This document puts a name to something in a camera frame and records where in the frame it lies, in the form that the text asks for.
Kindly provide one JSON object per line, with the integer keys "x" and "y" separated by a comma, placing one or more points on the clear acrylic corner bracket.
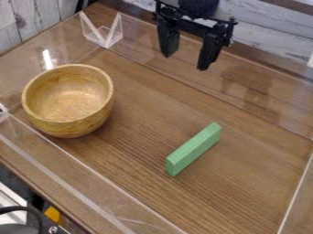
{"x": 103, "y": 36}

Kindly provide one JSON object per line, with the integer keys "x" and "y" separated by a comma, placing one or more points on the clear acrylic front wall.
{"x": 86, "y": 197}

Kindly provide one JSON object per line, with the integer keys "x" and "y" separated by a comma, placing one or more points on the yellow label on equipment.
{"x": 54, "y": 214}

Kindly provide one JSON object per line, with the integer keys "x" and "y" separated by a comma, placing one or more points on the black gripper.
{"x": 200, "y": 18}

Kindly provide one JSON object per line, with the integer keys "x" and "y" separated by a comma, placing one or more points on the brown wooden bowl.
{"x": 68, "y": 100}

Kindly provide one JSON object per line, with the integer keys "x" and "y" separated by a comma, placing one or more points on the green rectangular block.
{"x": 190, "y": 151}

